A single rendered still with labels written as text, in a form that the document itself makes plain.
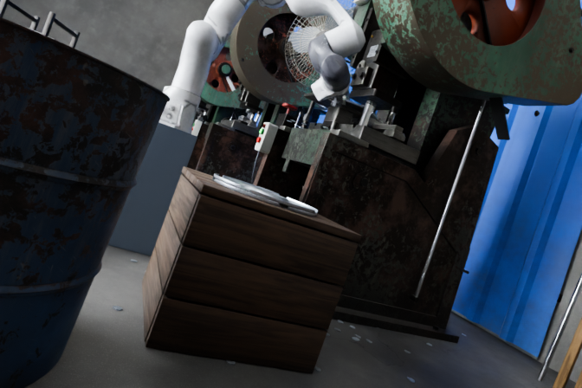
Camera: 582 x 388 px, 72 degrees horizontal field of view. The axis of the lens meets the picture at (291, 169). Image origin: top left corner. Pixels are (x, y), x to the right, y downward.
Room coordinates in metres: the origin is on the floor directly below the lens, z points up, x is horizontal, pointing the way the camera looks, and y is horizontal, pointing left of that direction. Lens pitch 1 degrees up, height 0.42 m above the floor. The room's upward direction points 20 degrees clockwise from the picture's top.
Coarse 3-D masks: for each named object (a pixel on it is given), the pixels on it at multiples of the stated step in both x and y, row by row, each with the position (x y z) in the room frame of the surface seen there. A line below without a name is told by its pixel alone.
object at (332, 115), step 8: (304, 96) 1.69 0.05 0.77; (312, 96) 1.64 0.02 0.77; (320, 104) 1.73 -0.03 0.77; (328, 104) 1.68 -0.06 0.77; (328, 112) 1.71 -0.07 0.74; (336, 112) 1.65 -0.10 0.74; (344, 112) 1.66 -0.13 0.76; (352, 112) 1.66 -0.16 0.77; (328, 120) 1.69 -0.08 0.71; (336, 120) 1.65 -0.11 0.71; (344, 120) 1.66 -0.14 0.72; (320, 128) 1.72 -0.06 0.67; (328, 128) 1.66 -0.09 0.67; (336, 128) 1.65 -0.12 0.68
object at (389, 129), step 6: (390, 114) 1.62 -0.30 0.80; (390, 120) 1.62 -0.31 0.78; (372, 126) 1.68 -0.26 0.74; (378, 126) 1.64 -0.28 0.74; (384, 126) 1.61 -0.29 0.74; (390, 126) 1.58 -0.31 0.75; (396, 126) 1.55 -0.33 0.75; (384, 132) 1.62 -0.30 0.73; (390, 132) 1.55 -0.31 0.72; (396, 132) 1.53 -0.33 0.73; (396, 138) 1.54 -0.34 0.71; (402, 138) 1.55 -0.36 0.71
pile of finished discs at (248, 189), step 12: (216, 180) 0.99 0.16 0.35; (228, 180) 0.96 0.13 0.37; (240, 180) 1.18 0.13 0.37; (240, 192) 0.93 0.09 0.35; (252, 192) 0.93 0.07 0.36; (264, 192) 1.01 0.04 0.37; (276, 204) 0.93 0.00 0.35; (288, 204) 0.94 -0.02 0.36; (300, 204) 1.13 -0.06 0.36; (312, 216) 1.01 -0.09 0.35
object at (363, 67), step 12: (372, 36) 1.77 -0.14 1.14; (372, 48) 1.74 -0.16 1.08; (372, 60) 1.71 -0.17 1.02; (360, 72) 1.69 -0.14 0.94; (372, 72) 1.69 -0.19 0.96; (384, 72) 1.68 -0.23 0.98; (360, 84) 1.68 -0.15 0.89; (372, 84) 1.67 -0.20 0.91; (384, 84) 1.69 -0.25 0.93; (396, 84) 1.71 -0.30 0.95
